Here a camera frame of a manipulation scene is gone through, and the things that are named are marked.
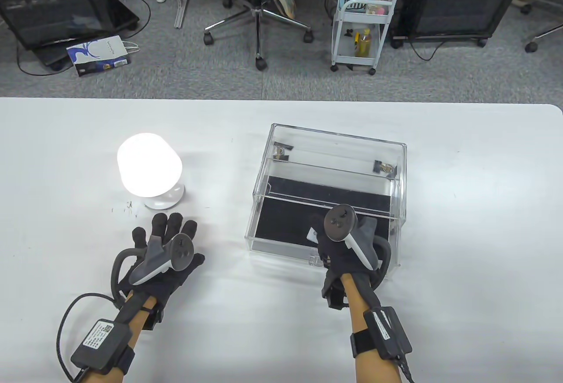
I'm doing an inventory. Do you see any person's right hand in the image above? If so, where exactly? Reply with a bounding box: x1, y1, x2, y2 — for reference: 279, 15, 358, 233
308, 214, 381, 289

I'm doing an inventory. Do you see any person's left hand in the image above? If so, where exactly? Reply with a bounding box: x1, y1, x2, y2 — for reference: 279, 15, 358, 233
115, 212, 206, 313

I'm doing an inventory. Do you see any clear acrylic drawer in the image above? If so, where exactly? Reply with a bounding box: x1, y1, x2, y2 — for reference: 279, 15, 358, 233
245, 193, 400, 270

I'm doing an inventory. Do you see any white desk lamp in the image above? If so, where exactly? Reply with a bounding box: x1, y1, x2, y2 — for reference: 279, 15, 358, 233
117, 133, 186, 210

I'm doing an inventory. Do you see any black right forearm box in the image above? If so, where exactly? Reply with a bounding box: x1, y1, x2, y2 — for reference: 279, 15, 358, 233
350, 306, 413, 360

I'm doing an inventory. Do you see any person's left forearm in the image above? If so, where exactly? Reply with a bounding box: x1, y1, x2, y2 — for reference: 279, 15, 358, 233
81, 293, 158, 383

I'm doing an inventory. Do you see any person's right forearm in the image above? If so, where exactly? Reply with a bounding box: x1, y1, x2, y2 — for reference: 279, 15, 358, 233
340, 273, 407, 383

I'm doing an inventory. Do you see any black labelled left forearm box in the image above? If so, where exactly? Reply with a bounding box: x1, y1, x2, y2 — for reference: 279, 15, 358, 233
70, 319, 135, 376

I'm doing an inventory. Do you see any black drawer liner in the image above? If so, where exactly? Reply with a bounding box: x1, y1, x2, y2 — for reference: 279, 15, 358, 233
255, 175, 392, 252

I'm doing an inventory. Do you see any clear acrylic drawer case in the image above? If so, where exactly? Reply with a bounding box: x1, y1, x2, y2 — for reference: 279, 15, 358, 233
252, 123, 408, 269

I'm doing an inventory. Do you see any grey left hand controller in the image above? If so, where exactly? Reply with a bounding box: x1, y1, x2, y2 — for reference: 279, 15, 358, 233
110, 233, 194, 301

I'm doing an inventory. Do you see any grey hand controller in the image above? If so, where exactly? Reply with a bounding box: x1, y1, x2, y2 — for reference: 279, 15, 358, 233
323, 203, 393, 289
110, 233, 194, 301

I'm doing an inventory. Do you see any grey right hand controller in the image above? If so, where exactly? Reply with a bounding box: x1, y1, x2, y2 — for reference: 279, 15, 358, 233
323, 203, 393, 289

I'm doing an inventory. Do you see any white rolling cart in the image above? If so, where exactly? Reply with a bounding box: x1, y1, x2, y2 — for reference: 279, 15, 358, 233
330, 0, 406, 77

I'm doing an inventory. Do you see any yellow drink bottle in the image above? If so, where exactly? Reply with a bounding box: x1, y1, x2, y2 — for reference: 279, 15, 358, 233
355, 28, 373, 58

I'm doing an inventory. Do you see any white and blue paper bag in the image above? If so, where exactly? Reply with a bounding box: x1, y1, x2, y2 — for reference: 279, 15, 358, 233
66, 35, 141, 77

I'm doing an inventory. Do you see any black office chair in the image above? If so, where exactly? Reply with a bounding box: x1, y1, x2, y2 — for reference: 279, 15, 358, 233
194, 0, 315, 71

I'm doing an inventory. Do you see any black mesh rolling cabinet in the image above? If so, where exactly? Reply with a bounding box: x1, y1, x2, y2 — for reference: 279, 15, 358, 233
391, 0, 535, 49

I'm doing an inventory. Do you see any grey chair base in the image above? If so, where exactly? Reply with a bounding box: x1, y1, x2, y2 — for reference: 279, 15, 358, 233
520, 0, 563, 53

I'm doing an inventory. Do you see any black screen on stand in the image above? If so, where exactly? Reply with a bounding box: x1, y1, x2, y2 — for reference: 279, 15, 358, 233
0, 0, 141, 67

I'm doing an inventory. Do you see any black right wrist camera module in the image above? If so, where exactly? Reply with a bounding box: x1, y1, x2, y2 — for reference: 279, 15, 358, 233
322, 281, 349, 312

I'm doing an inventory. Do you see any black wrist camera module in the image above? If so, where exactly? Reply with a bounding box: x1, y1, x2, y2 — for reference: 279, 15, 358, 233
322, 281, 349, 312
141, 305, 165, 331

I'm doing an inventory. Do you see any black left wrist camera module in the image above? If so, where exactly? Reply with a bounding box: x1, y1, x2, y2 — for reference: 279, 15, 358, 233
141, 305, 165, 331

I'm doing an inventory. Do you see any black left forearm cable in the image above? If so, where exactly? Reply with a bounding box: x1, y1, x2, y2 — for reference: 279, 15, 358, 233
56, 293, 121, 383

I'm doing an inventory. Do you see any black forearm cable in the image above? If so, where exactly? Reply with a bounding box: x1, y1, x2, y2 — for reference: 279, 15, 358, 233
56, 293, 121, 383
393, 354, 417, 383

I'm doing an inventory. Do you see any black right forearm cable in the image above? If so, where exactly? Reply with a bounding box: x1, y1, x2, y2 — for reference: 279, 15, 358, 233
393, 354, 417, 383

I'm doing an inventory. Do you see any black floor cable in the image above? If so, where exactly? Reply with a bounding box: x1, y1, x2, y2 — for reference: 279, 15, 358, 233
15, 0, 153, 76

